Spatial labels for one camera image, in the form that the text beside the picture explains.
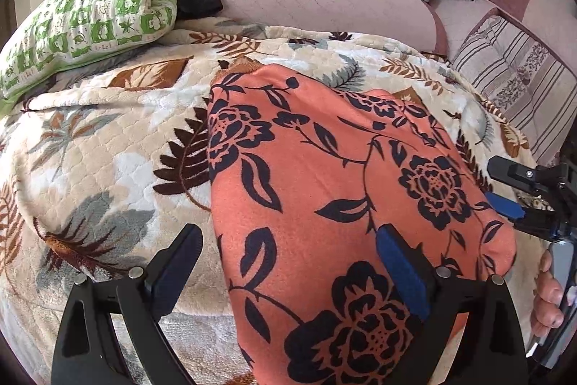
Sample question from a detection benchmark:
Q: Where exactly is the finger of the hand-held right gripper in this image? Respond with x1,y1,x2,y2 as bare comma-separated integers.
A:
486,191,557,235
488,155,566,195

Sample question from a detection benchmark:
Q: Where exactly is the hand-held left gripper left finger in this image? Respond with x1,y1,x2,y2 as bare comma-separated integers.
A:
51,224,203,385

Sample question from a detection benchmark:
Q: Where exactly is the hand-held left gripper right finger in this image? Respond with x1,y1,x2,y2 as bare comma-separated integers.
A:
376,224,527,385

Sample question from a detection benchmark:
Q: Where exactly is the orange black floral garment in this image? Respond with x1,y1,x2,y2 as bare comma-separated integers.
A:
206,65,517,385

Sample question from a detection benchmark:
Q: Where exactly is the person's right hand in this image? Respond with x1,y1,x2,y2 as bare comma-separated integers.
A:
531,249,564,338

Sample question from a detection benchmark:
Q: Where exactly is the striped floral pillow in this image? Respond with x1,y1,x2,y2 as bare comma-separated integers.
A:
451,13,577,169

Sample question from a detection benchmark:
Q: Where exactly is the cream leaf-print blanket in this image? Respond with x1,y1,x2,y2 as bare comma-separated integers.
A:
0,17,548,385

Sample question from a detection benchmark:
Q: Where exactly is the green checked pillow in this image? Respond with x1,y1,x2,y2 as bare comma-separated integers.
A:
0,0,179,106

